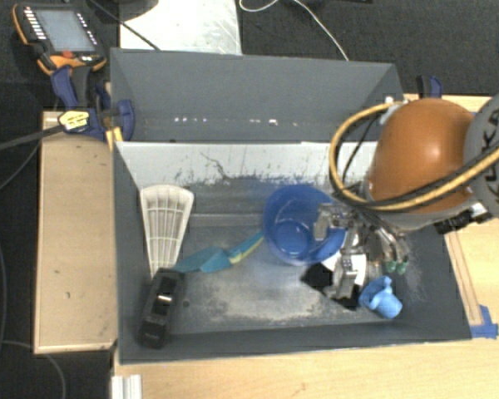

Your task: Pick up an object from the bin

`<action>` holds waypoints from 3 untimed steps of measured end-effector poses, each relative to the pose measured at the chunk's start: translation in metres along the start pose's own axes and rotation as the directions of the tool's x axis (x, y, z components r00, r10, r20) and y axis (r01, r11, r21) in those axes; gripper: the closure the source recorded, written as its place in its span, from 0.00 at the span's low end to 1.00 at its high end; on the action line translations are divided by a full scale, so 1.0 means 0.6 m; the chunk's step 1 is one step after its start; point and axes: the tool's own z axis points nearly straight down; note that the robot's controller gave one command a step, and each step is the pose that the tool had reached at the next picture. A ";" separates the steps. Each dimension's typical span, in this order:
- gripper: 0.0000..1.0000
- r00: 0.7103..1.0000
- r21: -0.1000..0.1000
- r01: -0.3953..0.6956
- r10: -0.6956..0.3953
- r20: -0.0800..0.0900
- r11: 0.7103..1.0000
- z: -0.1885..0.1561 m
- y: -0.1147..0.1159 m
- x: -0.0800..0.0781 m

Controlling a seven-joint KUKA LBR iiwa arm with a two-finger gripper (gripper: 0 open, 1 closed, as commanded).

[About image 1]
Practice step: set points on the black and white box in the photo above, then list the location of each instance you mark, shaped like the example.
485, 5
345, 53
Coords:
318, 279

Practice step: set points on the black cylinder on white bracket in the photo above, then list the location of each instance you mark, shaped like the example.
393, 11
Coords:
455, 223

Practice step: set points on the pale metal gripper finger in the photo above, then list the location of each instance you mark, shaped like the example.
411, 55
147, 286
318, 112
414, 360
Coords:
324, 223
344, 277

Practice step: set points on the teal and yellow spatula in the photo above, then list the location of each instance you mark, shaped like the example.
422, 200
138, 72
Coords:
212, 260

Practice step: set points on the black tape dispenser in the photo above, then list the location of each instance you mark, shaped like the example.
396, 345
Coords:
158, 310

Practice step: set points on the blue plastic cup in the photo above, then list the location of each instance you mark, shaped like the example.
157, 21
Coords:
289, 231

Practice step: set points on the grey metal bin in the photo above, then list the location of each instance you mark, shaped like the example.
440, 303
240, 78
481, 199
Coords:
249, 94

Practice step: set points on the pale wood board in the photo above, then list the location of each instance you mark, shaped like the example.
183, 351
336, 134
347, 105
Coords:
77, 239

